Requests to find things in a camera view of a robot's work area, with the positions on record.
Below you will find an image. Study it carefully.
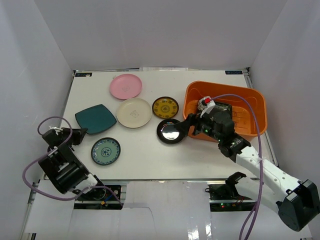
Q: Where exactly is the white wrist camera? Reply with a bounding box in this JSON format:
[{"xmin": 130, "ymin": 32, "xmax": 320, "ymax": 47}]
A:
[
  {"xmin": 197, "ymin": 96, "xmax": 216, "ymax": 118},
  {"xmin": 49, "ymin": 126, "xmax": 63, "ymax": 134}
]

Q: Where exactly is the pink round plate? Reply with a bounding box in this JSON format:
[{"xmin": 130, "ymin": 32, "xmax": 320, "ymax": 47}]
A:
[{"xmin": 109, "ymin": 73, "xmax": 143, "ymax": 100}]

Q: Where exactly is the black glossy round plate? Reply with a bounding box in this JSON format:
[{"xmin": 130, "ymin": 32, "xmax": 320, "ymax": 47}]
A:
[{"xmin": 156, "ymin": 118, "xmax": 185, "ymax": 145}]

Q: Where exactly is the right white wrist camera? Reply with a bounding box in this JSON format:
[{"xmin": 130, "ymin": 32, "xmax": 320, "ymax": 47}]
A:
[{"xmin": 197, "ymin": 96, "xmax": 216, "ymax": 118}]

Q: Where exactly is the left corner label sticker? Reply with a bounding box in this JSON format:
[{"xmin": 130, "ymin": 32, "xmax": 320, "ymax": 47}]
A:
[{"xmin": 74, "ymin": 72, "xmax": 92, "ymax": 78}]

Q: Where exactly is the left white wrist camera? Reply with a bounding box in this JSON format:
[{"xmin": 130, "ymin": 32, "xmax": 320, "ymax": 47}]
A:
[{"xmin": 49, "ymin": 126, "xmax": 63, "ymax": 134}]

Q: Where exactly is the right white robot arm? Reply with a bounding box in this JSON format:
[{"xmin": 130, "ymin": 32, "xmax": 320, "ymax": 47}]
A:
[{"xmin": 174, "ymin": 111, "xmax": 320, "ymax": 232}]

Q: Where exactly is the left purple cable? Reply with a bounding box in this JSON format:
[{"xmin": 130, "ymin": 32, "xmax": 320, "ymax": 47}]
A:
[{"xmin": 22, "ymin": 116, "xmax": 125, "ymax": 207}]

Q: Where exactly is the corner label sticker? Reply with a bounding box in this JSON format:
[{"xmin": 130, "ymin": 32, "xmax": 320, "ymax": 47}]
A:
[
  {"xmin": 225, "ymin": 70, "xmax": 243, "ymax": 75},
  {"xmin": 74, "ymin": 72, "xmax": 92, "ymax": 78}
]

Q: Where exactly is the black floral square plate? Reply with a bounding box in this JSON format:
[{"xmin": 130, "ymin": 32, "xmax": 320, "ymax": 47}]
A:
[{"xmin": 210, "ymin": 101, "xmax": 233, "ymax": 116}]

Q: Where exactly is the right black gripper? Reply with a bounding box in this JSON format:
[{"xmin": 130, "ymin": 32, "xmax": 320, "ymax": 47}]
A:
[{"xmin": 173, "ymin": 108, "xmax": 223, "ymax": 143}]

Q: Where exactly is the teal square plate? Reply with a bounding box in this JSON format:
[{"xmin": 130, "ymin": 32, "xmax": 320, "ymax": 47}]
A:
[{"xmin": 74, "ymin": 104, "xmax": 117, "ymax": 135}]

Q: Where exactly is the cream round plate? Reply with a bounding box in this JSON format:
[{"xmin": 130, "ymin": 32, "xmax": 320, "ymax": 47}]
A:
[{"xmin": 116, "ymin": 97, "xmax": 153, "ymax": 129}]

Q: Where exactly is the blue green patterned plate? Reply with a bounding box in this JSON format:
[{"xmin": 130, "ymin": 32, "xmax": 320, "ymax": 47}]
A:
[{"xmin": 90, "ymin": 137, "xmax": 121, "ymax": 166}]

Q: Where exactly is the orange plastic bin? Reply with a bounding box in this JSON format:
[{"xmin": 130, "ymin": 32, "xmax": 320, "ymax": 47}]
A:
[{"xmin": 182, "ymin": 81, "xmax": 268, "ymax": 142}]

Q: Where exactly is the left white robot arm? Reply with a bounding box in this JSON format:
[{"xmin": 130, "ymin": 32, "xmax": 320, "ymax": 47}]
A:
[{"xmin": 38, "ymin": 127, "xmax": 106, "ymax": 200}]

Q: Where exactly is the right corner label sticker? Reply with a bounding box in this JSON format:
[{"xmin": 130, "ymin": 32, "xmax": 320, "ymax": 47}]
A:
[{"xmin": 225, "ymin": 70, "xmax": 243, "ymax": 75}]

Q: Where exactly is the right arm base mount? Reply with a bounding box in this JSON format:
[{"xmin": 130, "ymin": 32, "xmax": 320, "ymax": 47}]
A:
[{"xmin": 204, "ymin": 172, "xmax": 256, "ymax": 212}]

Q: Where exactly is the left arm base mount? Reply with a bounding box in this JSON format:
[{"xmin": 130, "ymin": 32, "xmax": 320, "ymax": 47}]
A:
[{"xmin": 73, "ymin": 185, "xmax": 123, "ymax": 210}]

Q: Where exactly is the yellow patterned small plate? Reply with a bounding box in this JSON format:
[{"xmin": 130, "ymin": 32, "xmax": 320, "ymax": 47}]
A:
[{"xmin": 151, "ymin": 96, "xmax": 179, "ymax": 119}]

